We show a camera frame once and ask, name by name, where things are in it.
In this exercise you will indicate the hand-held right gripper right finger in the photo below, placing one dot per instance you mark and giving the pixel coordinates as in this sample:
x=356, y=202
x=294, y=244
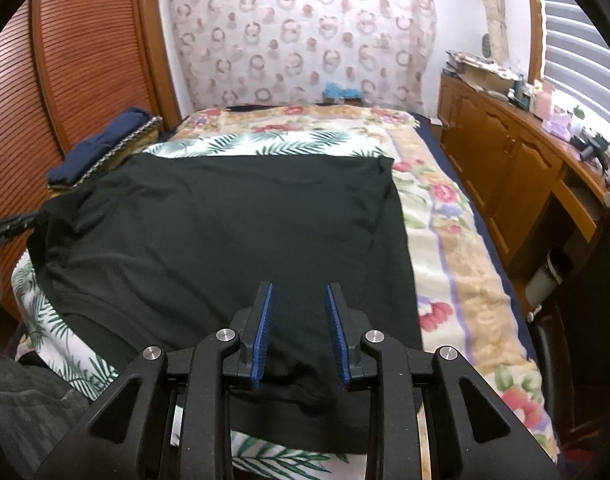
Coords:
x=337, y=340

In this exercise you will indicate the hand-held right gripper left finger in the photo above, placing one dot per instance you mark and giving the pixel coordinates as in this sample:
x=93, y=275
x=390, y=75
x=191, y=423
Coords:
x=262, y=335

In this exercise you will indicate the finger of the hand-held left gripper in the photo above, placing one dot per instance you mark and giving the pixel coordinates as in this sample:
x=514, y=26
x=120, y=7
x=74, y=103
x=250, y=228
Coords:
x=5, y=227

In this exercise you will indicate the black printed T-shirt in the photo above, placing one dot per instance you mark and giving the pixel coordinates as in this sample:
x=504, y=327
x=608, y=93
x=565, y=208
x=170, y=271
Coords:
x=210, y=235

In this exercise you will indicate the navy blue folded cloth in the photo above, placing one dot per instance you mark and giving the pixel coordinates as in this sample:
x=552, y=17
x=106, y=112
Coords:
x=100, y=145

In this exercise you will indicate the floral blanket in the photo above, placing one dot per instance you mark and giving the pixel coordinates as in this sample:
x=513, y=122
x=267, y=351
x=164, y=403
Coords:
x=450, y=270

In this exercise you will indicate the sequined cushion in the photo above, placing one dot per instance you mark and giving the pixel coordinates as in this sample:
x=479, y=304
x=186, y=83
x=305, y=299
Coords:
x=130, y=142

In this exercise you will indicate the dark grey cloth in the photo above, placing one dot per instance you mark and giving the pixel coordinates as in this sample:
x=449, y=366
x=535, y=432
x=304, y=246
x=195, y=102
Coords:
x=25, y=400

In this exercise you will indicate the wooden louvered wardrobe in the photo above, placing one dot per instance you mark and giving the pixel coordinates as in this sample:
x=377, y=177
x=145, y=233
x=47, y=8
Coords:
x=85, y=60

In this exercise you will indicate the white waste bin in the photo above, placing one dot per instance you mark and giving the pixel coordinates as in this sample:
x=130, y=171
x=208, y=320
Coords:
x=547, y=280

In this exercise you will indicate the wooden cabinet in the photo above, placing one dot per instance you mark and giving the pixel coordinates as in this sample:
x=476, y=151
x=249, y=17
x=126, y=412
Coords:
x=505, y=160

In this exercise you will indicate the blue plastic bag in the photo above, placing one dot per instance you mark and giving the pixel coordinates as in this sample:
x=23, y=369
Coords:
x=342, y=91

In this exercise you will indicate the circle patterned curtain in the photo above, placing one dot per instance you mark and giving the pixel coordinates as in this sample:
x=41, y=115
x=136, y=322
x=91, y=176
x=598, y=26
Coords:
x=295, y=35

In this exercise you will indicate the cardboard box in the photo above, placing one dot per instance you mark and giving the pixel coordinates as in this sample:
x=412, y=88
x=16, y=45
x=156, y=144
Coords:
x=485, y=76

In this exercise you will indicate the clear plastic container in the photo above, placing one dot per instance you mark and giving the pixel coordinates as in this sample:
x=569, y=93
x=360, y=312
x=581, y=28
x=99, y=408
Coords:
x=559, y=125

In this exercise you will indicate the pink container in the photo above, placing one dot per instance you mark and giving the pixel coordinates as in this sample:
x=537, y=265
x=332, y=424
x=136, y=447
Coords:
x=544, y=101

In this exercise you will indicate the black desk device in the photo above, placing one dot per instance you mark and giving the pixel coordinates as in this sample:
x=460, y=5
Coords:
x=600, y=152

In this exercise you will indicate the small grey fan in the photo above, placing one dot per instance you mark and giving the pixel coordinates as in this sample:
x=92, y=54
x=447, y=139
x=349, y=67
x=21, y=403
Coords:
x=486, y=46

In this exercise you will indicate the cream curtain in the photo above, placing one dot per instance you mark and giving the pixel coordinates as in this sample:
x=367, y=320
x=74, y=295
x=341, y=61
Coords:
x=492, y=10

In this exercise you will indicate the white window blind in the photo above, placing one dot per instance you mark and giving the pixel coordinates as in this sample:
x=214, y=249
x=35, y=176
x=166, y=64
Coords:
x=585, y=50

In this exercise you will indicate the wooden window frame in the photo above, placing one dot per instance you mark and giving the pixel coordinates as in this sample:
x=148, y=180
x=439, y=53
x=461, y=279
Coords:
x=534, y=20

